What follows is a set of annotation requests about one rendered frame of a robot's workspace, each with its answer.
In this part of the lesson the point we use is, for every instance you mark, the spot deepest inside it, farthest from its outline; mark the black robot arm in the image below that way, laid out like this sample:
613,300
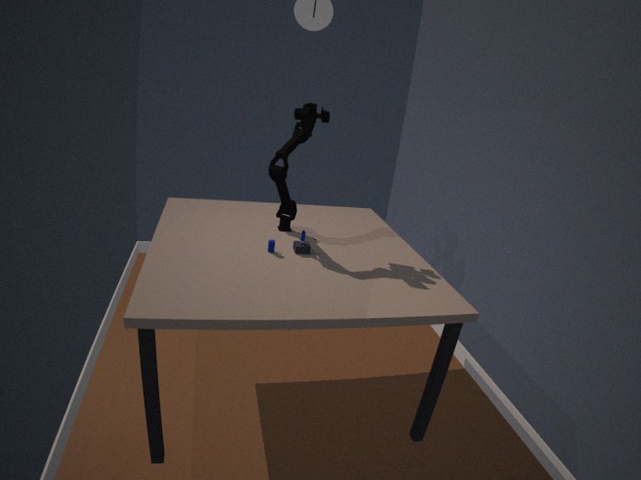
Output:
278,174

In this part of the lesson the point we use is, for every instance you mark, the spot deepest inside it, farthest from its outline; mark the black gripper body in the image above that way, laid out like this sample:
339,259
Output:
324,116

